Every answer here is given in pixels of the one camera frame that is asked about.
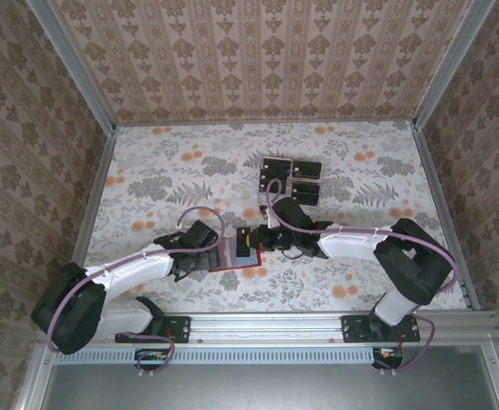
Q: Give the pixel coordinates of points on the grey metal sheet panel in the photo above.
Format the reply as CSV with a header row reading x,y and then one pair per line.
x,y
266,388

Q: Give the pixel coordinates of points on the clear acrylic card rack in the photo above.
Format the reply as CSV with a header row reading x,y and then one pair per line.
x,y
291,181

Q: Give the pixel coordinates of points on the aluminium table side rail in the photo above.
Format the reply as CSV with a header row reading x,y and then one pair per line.
x,y
437,192
92,192

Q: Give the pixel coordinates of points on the floral patterned table cover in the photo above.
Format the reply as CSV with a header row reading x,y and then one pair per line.
x,y
318,290

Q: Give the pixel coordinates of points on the aluminium frame rail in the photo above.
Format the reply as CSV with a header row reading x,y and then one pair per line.
x,y
266,329

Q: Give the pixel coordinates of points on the black credit card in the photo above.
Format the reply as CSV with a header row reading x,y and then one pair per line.
x,y
243,243
275,174
306,199
281,189
307,189
307,169
277,163

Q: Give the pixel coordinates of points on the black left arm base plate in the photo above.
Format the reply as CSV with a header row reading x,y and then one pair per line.
x,y
177,329

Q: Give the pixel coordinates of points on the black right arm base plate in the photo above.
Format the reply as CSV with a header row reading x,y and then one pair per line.
x,y
354,329

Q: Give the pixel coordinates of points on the aluminium lower frame bar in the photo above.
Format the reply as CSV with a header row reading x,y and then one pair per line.
x,y
495,376
31,376

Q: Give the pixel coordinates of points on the red leather card holder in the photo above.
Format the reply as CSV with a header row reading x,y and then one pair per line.
x,y
245,260

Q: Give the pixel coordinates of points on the aluminium corner post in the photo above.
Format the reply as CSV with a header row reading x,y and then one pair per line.
x,y
72,68
450,60

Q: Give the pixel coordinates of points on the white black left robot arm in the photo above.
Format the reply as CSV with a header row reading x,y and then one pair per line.
x,y
134,267

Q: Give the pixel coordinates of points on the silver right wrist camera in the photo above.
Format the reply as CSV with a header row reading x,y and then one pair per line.
x,y
271,218

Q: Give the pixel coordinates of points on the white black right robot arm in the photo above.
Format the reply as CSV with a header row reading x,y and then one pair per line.
x,y
352,245

